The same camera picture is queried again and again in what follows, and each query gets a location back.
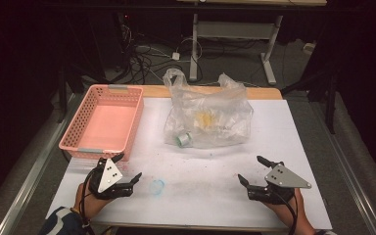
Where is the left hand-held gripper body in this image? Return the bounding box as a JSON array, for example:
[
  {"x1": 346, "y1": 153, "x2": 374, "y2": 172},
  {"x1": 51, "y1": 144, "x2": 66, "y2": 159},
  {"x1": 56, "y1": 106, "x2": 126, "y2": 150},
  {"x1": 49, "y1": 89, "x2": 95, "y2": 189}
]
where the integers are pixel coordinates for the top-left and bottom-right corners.
[{"x1": 87, "y1": 157, "x2": 135, "y2": 201}]

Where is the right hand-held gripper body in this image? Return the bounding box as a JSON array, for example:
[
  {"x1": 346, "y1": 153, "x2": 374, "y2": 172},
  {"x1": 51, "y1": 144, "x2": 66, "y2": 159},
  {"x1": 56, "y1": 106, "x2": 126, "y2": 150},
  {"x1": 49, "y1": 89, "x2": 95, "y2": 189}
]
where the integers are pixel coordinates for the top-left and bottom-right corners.
[{"x1": 247, "y1": 161, "x2": 312, "y2": 206}]

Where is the pink perforated plastic basket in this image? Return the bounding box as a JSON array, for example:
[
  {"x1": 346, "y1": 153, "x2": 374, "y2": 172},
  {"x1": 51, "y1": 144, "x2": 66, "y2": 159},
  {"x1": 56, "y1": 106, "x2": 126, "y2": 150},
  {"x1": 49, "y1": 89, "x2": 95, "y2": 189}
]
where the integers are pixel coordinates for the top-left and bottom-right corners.
[{"x1": 58, "y1": 83, "x2": 145, "y2": 162}]

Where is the small white-lidded jar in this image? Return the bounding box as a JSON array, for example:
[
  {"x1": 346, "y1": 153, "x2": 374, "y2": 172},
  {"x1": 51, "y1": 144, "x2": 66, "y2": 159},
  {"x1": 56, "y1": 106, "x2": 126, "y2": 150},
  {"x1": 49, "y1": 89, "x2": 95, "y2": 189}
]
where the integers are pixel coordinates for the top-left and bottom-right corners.
[{"x1": 175, "y1": 131, "x2": 194, "y2": 149}]

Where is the clear plastic smiley bag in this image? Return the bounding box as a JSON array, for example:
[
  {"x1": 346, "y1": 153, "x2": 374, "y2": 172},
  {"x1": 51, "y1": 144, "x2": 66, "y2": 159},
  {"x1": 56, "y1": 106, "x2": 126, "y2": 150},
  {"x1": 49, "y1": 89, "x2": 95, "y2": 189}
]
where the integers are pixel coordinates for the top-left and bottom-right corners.
[{"x1": 162, "y1": 68, "x2": 255, "y2": 150}]

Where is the person's right hand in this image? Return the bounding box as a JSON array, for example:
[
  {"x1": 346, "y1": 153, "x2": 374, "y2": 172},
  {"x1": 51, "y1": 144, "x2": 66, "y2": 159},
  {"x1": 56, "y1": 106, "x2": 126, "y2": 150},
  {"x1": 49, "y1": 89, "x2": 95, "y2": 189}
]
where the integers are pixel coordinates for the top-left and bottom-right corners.
[{"x1": 263, "y1": 189, "x2": 309, "y2": 228}]

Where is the person's left hand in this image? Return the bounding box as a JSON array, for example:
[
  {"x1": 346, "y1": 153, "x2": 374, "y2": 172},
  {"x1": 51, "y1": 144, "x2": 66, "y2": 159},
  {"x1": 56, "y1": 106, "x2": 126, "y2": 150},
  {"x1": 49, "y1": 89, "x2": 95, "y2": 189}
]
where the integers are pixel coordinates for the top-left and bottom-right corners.
[{"x1": 73, "y1": 183, "x2": 112, "y2": 218}]

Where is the white sheet table cover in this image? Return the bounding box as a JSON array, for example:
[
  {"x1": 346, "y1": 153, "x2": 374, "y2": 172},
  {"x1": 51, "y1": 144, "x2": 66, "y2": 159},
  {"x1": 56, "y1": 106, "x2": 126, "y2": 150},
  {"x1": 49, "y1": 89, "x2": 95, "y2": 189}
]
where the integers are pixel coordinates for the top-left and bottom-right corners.
[{"x1": 45, "y1": 97, "x2": 333, "y2": 231}]

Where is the black metal stand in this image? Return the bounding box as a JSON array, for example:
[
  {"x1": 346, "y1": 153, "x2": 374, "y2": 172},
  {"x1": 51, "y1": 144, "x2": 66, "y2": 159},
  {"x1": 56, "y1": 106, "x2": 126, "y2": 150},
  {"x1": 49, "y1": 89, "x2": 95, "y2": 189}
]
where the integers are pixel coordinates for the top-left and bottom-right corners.
[
  {"x1": 57, "y1": 62, "x2": 89, "y2": 124},
  {"x1": 281, "y1": 65, "x2": 339, "y2": 135}
]

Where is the white power strip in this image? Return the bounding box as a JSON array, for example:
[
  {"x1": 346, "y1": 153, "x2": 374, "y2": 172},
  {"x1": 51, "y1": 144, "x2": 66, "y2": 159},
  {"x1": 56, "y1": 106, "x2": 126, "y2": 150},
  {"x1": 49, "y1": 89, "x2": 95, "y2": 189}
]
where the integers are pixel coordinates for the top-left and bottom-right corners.
[{"x1": 303, "y1": 42, "x2": 317, "y2": 55}]

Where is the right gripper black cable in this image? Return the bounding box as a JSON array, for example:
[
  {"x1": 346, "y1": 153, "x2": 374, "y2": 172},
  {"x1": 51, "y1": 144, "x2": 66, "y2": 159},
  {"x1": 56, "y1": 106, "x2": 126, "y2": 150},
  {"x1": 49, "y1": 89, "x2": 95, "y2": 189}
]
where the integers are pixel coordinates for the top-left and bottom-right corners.
[{"x1": 270, "y1": 189, "x2": 300, "y2": 235}]

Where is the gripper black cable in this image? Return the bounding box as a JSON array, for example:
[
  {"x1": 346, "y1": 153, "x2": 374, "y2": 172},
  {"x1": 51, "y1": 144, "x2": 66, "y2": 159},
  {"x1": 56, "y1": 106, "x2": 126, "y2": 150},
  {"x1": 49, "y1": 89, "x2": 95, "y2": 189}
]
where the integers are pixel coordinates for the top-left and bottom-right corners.
[
  {"x1": 78, "y1": 165, "x2": 96, "y2": 235},
  {"x1": 270, "y1": 189, "x2": 300, "y2": 235}
]

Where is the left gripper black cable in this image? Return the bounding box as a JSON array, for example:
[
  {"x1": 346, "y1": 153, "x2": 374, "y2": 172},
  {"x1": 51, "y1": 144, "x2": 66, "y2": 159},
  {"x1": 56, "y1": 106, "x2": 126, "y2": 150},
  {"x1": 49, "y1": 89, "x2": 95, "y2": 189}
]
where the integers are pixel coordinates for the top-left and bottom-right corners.
[{"x1": 78, "y1": 165, "x2": 96, "y2": 235}]

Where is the metal floor rail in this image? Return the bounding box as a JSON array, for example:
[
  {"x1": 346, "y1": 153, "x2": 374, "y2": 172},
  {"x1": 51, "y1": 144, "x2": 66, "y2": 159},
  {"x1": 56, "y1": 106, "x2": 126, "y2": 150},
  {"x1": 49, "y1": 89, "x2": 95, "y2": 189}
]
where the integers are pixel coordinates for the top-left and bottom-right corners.
[
  {"x1": 309, "y1": 101, "x2": 376, "y2": 235},
  {"x1": 0, "y1": 94, "x2": 79, "y2": 235}
]

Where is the bundle of floor cables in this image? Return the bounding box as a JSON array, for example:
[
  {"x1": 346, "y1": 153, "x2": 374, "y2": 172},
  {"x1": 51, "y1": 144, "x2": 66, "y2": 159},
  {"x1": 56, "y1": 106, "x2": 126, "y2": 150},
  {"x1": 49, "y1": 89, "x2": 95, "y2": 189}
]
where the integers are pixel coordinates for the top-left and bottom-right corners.
[{"x1": 118, "y1": 23, "x2": 205, "y2": 86}]

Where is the white metal desk frame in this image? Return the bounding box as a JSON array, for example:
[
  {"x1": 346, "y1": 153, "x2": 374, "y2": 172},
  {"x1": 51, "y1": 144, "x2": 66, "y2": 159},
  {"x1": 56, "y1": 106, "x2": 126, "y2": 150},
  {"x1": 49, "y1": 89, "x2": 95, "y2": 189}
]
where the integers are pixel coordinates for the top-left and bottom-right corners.
[{"x1": 175, "y1": 0, "x2": 328, "y2": 86}]

